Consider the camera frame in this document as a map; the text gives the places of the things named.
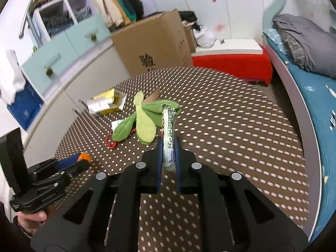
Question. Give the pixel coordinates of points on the grey folded duvet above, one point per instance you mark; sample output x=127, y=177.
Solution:
x=312, y=48

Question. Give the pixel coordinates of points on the teal patterned mattress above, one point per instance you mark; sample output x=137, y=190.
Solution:
x=313, y=100

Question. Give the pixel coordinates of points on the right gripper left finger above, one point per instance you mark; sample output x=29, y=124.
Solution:
x=104, y=214

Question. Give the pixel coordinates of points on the polka dot tablecloth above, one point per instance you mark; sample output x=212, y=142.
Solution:
x=227, y=123

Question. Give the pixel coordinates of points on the white plastic bag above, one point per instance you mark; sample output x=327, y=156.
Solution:
x=204, y=37

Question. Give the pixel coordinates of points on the person's left hand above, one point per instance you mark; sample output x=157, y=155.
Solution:
x=31, y=222

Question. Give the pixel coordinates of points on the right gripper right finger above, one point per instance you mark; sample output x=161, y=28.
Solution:
x=233, y=214

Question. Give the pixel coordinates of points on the hanging clothes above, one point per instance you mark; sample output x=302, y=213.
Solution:
x=120, y=13

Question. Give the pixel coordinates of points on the green fabric leaf toy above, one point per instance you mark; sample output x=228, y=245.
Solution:
x=145, y=120

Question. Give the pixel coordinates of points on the blue white sachet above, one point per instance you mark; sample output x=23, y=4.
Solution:
x=115, y=123

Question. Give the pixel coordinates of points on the green printed wrapper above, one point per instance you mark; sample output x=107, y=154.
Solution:
x=169, y=117

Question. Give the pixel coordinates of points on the large cardboard box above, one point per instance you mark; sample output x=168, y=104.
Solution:
x=153, y=43

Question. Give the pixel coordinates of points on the white cube shelf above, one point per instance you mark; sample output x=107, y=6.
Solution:
x=79, y=19

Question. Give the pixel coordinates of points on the teal drawer cabinet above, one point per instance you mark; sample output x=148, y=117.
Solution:
x=68, y=52

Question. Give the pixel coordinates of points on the white lower cabinet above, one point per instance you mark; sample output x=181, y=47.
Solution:
x=96, y=72

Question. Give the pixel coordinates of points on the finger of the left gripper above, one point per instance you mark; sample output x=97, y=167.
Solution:
x=64, y=163

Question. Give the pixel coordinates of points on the yellow white paper box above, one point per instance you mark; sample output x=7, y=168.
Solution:
x=108, y=102

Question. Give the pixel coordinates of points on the orange cap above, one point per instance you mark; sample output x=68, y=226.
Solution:
x=84, y=156

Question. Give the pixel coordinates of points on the red storage bench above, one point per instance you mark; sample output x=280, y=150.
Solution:
x=249, y=67

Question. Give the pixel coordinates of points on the teal bunk bed frame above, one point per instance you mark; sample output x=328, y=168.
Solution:
x=321, y=12

